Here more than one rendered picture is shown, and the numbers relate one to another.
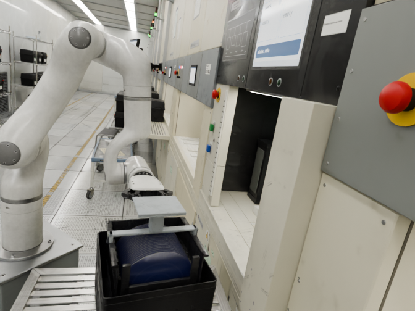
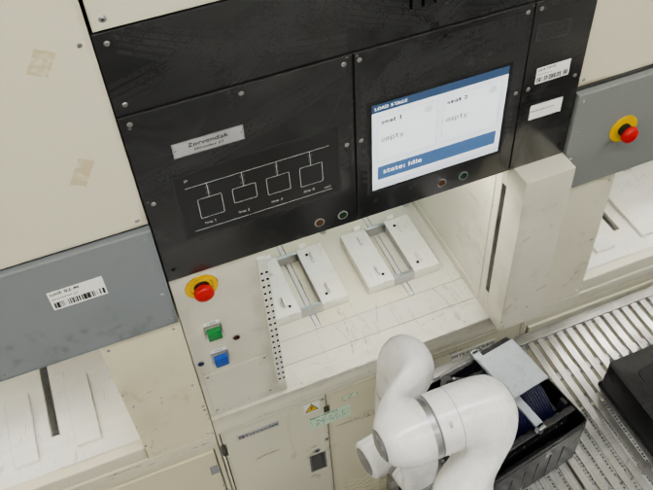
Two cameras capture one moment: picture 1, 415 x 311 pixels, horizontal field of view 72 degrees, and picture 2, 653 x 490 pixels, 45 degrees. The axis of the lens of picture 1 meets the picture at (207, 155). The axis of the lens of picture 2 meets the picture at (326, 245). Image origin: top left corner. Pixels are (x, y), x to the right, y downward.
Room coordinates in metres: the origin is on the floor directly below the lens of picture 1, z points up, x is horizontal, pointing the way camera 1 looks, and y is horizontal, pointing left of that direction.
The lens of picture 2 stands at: (1.12, 1.02, 2.58)
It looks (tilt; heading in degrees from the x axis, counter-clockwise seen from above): 48 degrees down; 266
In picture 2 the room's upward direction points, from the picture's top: 4 degrees counter-clockwise
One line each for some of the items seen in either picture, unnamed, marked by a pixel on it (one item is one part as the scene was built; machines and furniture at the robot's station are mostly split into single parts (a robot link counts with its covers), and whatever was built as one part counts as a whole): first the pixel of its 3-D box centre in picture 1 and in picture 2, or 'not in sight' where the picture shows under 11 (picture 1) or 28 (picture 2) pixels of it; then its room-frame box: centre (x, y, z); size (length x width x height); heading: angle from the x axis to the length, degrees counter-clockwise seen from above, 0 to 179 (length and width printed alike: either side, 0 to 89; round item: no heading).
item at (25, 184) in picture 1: (25, 159); not in sight; (0.90, 0.60, 1.07); 0.19 x 0.12 x 0.24; 15
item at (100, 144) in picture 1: (114, 165); not in sight; (3.28, 1.10, 0.24); 0.97 x 0.52 x 0.48; 18
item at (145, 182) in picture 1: (144, 187); not in sight; (0.84, 0.18, 1.06); 0.11 x 0.10 x 0.07; 25
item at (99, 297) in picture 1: (149, 280); (498, 423); (0.68, 0.11, 0.85); 0.28 x 0.28 x 0.17; 25
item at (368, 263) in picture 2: not in sight; (389, 251); (0.86, -0.44, 0.89); 0.22 x 0.21 x 0.04; 105
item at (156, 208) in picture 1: (152, 255); (501, 405); (0.68, 0.11, 0.93); 0.24 x 0.20 x 0.32; 115
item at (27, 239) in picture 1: (22, 221); not in sight; (0.87, 0.59, 0.85); 0.19 x 0.19 x 0.18
